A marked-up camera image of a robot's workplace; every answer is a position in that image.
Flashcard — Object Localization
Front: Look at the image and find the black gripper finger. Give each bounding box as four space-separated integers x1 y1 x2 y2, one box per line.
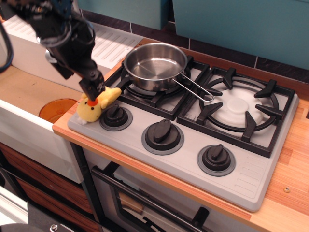
49 59 74 79
79 76 105 100

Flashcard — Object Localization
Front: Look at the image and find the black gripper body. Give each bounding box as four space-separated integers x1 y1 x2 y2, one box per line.
36 18 103 80

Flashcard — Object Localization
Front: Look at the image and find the yellow stuffed duck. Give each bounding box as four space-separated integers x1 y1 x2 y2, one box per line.
77 87 122 122

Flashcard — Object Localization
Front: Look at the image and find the stainless steel pan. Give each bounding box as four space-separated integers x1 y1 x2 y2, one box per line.
124 43 214 102

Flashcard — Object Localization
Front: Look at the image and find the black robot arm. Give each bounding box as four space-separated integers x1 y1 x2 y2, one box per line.
7 0 105 101

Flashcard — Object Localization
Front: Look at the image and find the black left stove knob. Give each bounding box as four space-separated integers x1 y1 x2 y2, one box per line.
99 104 133 131

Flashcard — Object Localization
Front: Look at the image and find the black stove knob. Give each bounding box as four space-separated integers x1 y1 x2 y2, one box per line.
141 119 184 156
99 104 133 131
197 144 236 177

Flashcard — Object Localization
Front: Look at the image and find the black middle stove knob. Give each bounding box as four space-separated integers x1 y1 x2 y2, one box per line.
141 119 184 156

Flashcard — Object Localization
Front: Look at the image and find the black right stove knob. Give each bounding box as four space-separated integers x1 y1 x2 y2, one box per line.
197 144 236 177

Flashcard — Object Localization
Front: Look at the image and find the grey toy stove top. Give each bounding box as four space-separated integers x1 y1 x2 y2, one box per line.
68 43 299 211

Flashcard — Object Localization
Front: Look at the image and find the white toy sink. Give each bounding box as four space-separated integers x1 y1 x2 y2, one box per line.
0 15 145 184

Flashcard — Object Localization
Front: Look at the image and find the orange plastic plate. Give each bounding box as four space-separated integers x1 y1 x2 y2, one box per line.
39 99 77 123

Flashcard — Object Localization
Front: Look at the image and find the black left burner grate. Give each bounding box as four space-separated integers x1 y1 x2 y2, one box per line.
106 56 210 120

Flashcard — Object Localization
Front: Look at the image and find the black burner grate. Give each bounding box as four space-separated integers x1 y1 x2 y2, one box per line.
106 56 210 120
177 67 299 158

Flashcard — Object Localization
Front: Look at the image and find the wooden drawer cabinet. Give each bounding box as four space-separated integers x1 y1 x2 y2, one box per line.
0 144 102 232

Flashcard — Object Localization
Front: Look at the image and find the toy oven door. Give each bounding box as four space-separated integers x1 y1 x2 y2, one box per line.
90 161 218 232

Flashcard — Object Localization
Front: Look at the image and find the black right burner grate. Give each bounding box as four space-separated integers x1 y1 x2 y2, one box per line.
177 67 299 158

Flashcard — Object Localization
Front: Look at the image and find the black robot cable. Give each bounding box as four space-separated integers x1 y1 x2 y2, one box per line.
0 21 14 73

